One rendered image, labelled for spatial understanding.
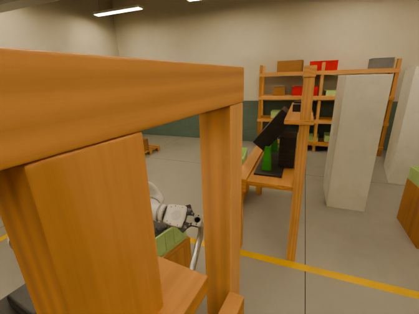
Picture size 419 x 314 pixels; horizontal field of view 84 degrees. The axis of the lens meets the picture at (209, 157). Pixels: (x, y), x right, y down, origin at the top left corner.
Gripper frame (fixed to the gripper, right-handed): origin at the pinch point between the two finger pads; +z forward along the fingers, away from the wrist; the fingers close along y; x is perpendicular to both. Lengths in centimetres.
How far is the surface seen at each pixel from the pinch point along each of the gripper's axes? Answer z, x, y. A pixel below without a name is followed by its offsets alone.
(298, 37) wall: 67, 314, 554
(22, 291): -5, -72, -26
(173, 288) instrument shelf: 13, -58, -22
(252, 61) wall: -45, 368, 520
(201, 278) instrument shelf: 17, -56, -20
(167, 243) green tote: -29, 54, -10
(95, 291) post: 9, -77, -23
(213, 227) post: 14.1, -35.6, -6.6
